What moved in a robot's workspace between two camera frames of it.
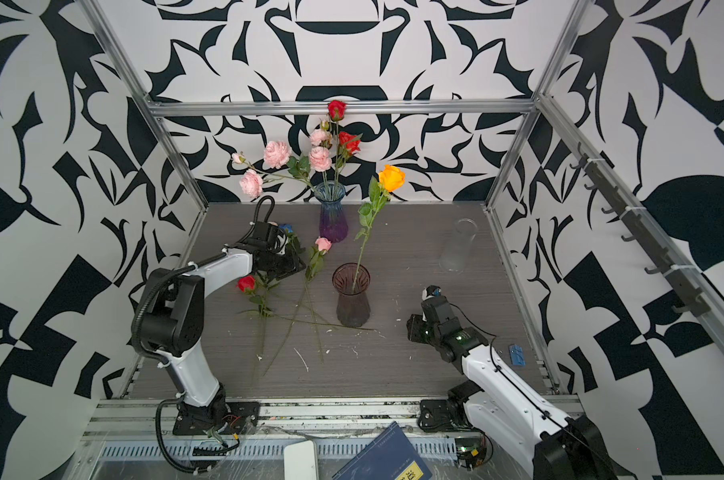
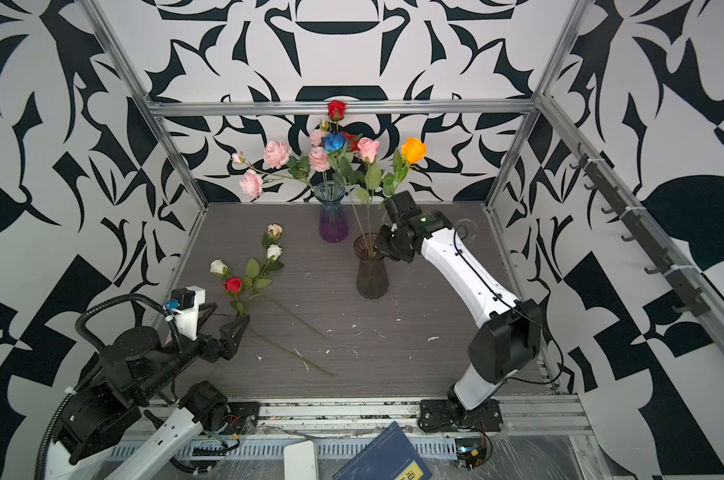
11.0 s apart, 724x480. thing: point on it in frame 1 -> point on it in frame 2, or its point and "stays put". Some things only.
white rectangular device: [299, 461] stays put
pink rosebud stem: [323, 246] -> [368, 149]
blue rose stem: [293, 246] -> [333, 143]
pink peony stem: [278, 162] stays put
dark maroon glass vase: [351, 280] -> [372, 276]
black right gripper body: [421, 331] -> [391, 242]
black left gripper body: [283, 265] -> [207, 347]
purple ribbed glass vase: [333, 222] stays put
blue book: [390, 456] stays put
